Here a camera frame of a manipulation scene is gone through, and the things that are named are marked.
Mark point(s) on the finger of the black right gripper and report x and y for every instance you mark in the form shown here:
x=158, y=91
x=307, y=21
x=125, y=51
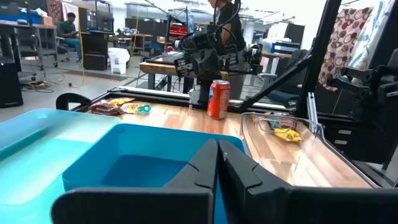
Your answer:
x=200, y=67
x=214, y=67

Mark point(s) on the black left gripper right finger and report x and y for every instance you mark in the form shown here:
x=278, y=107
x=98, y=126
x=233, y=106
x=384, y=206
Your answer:
x=280, y=205

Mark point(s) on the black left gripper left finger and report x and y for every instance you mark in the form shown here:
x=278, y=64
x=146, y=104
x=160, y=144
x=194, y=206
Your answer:
x=140, y=205

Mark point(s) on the colourful candy pack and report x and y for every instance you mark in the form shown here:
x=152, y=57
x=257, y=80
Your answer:
x=280, y=124
x=136, y=108

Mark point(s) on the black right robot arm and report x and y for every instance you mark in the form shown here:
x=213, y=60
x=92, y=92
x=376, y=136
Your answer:
x=253, y=55

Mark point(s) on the red soda can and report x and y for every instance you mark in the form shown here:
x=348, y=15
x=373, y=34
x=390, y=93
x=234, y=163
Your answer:
x=218, y=101

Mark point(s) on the standing person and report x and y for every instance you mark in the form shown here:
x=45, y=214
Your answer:
x=231, y=18

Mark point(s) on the red toolbox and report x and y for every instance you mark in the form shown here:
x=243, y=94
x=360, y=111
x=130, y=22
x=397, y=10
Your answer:
x=178, y=31

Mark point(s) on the wooden workbench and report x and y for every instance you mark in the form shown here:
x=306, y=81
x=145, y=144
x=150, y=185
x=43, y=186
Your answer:
x=155, y=67

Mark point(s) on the clear plastic bin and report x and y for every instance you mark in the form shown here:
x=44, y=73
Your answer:
x=311, y=161

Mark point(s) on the blue plastic bin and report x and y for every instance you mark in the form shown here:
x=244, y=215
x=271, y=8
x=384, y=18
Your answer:
x=130, y=143

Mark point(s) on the white plastic bin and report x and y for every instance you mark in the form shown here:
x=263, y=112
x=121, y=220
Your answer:
x=118, y=60

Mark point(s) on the black cabinet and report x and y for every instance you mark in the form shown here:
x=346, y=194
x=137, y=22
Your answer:
x=94, y=49

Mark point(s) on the brown patterned cloth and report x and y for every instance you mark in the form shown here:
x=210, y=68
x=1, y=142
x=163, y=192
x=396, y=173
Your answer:
x=342, y=40

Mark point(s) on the teal plastic bin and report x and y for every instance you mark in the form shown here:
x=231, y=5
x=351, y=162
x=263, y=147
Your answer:
x=37, y=155

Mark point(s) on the black equipment rack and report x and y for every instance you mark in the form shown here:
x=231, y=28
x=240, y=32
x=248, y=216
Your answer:
x=357, y=102

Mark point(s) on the seated person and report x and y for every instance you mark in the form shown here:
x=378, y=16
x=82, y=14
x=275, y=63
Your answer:
x=69, y=31

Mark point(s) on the blue white cloth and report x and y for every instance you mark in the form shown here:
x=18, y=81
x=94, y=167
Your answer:
x=370, y=34

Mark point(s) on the cardboard box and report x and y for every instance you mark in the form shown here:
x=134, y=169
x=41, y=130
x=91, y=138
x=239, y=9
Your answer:
x=46, y=20

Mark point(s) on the black speaker box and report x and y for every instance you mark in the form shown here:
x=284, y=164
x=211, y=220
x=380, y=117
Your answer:
x=11, y=87

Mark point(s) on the grey desk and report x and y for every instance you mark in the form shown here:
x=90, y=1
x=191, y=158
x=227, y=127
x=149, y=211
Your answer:
x=28, y=25

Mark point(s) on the silver aluminium bracket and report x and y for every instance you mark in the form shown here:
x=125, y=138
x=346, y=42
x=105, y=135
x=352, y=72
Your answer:
x=311, y=109

